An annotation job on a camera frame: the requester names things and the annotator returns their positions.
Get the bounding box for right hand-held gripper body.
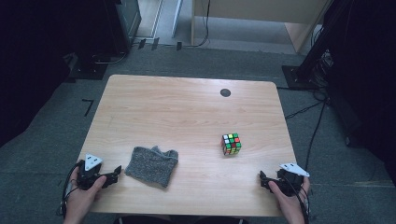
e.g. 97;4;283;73
267;162;311;198

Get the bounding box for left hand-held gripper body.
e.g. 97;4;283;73
76;152;108;191

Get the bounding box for grey fluffy cloth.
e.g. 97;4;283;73
124;145;179;189

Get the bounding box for multicoloured puzzle cube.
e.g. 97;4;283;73
220;133;243;156

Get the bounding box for person's right hand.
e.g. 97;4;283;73
268;176;311;218

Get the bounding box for person's left hand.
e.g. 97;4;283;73
64;167;107;218

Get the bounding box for angled black tape mark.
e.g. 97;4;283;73
81;98;95;118

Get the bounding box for person's dark clothing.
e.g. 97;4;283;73
113;214;250;224

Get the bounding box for black flat stand base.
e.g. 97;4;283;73
66;52;108;81

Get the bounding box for dark curtain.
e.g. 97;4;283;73
323;0;396;176
0;0;117;147

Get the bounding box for black metal stand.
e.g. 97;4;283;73
281;0;359;91

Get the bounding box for black cabinet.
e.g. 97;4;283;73
104;0;143;55

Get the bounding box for white upright board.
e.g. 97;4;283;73
169;0;184;39

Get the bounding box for light wooden desk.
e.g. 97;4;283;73
190;0;331;54

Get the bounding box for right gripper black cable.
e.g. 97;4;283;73
283;174;312;224

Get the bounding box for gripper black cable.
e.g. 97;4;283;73
283;174;312;224
56;161;85;218

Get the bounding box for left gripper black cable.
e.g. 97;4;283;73
56;161;85;218

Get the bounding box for long black floor cable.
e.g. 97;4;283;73
303;102;327;172

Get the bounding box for thin black floor cable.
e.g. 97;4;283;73
284;99;326;120

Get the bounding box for looped black floor cable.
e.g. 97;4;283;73
92;50;129;65

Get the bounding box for tangled cable bundle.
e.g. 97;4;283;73
311;49;334;101

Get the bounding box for hanging black cable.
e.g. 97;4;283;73
185;0;211;49

